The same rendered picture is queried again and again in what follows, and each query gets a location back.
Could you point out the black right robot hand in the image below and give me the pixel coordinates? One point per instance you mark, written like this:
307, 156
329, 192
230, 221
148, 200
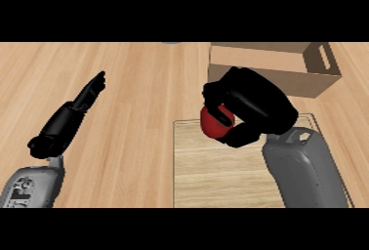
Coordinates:
254, 101

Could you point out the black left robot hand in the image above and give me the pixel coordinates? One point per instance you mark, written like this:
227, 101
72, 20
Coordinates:
62, 125

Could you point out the red tomato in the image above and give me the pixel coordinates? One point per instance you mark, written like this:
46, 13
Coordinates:
214, 125

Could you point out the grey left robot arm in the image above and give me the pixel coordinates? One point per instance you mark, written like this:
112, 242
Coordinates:
33, 187

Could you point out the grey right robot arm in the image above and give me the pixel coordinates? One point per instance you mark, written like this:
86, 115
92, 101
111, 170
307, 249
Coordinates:
304, 169

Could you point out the brown cardboard box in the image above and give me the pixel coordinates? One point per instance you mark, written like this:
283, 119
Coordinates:
283, 63

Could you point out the pale wooden tray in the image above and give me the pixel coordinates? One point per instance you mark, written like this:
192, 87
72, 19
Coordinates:
220, 172

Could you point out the small grey object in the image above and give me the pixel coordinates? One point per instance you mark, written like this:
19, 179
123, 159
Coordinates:
171, 42

